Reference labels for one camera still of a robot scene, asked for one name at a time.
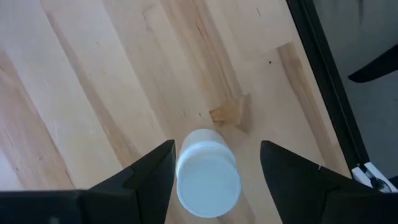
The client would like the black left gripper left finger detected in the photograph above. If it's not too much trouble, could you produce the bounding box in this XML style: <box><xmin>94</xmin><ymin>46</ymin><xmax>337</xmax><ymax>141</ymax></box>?
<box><xmin>0</xmin><ymin>139</ymin><xmax>177</xmax><ymax>224</ymax></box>

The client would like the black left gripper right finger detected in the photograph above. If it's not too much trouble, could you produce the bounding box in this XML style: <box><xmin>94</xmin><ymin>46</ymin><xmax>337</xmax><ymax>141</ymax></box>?
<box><xmin>260</xmin><ymin>140</ymin><xmax>398</xmax><ymax>224</ymax></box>

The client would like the white pill bottle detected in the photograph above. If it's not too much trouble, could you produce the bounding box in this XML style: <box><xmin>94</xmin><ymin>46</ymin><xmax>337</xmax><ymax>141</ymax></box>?
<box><xmin>175</xmin><ymin>128</ymin><xmax>242</xmax><ymax>219</ymax></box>

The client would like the black chair leg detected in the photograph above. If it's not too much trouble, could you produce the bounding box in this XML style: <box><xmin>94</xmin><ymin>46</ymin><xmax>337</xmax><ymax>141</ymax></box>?
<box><xmin>347</xmin><ymin>44</ymin><xmax>398</xmax><ymax>84</ymax></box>

